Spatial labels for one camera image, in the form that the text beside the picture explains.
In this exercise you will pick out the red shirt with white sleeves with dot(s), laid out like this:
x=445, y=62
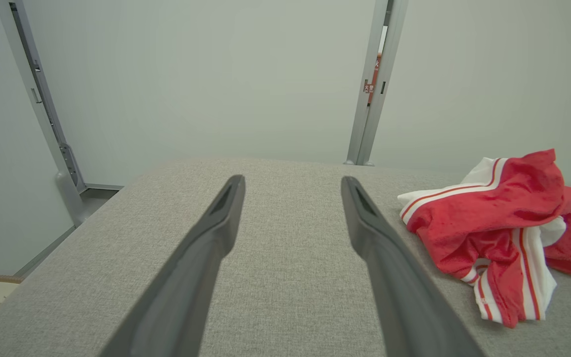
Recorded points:
x=493, y=218

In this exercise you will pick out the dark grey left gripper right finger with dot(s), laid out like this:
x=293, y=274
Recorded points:
x=399, y=287

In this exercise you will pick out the grey slotted partition post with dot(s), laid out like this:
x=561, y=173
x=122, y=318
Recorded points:
x=65, y=183

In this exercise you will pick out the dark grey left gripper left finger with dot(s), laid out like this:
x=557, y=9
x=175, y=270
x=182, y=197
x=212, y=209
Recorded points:
x=191, y=277

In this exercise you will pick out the red sign with white characters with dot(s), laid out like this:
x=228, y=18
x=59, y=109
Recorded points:
x=373, y=74

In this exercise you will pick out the grey double partition post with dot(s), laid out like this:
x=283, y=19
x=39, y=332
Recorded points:
x=365, y=129

